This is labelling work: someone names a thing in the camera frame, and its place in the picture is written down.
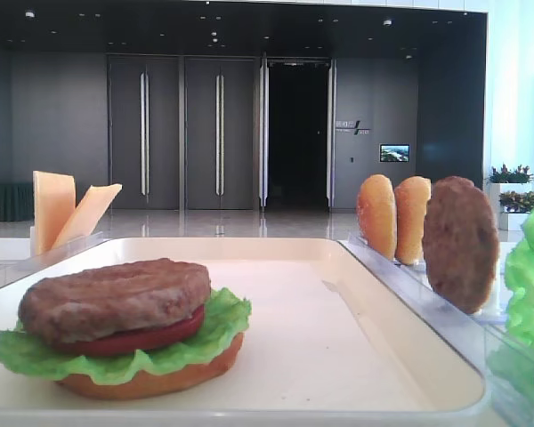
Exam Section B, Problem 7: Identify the white planter with flowers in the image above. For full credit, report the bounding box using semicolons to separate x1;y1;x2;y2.
487;164;534;231

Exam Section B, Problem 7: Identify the right standing bun slice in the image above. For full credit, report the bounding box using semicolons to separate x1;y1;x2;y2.
394;176;431;265

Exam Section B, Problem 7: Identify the long clear left rail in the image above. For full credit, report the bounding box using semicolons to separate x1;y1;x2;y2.
0;232;106;289

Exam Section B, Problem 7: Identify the small wall screen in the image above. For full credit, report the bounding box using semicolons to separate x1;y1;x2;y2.
379;144;410;163

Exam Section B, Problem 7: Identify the long clear rail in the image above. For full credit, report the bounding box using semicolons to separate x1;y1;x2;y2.
0;232;106;289
341;234;534;426

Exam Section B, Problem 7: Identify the dark double door middle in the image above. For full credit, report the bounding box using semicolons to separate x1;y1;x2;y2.
185;58;255;210

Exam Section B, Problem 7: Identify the dark double door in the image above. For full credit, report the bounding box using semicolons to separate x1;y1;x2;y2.
185;58;255;210
109;56;180;210

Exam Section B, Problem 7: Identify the cheese slice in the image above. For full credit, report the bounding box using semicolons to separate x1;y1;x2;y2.
33;171;76;255
53;183;122;248

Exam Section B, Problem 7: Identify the cream rectangular tray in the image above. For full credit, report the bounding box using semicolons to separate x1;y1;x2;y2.
0;238;488;426

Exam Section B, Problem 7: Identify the standing green lettuce leaf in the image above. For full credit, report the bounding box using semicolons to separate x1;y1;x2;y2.
489;209;534;397

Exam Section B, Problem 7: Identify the left standing bun slice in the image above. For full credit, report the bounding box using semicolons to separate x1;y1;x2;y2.
357;174;397;261

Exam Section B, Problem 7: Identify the right cheese slice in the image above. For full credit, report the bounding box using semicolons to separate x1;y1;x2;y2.
53;183;122;248

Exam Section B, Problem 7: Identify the left cheese slice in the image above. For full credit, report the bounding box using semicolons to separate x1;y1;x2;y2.
33;171;76;255

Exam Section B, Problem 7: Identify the tomato slice on tray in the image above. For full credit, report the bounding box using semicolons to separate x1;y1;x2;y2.
56;305;205;357

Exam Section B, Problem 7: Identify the long clear right rail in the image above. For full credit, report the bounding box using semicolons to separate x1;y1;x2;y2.
341;234;534;426

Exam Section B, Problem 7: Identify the standing bun slice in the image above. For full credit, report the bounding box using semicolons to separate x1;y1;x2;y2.
357;174;397;261
394;176;431;265

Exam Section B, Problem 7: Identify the lettuce leaf on tray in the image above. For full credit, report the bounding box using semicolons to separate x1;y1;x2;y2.
0;287;252;385

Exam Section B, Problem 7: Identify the dark double door left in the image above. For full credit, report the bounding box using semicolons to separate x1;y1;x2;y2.
109;56;180;210

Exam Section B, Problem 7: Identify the bottom bun on tray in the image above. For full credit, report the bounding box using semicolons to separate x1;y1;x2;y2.
57;333;244;400

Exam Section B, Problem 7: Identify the brown meat patty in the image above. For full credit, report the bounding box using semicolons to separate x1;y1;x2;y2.
18;258;211;344
422;176;499;314

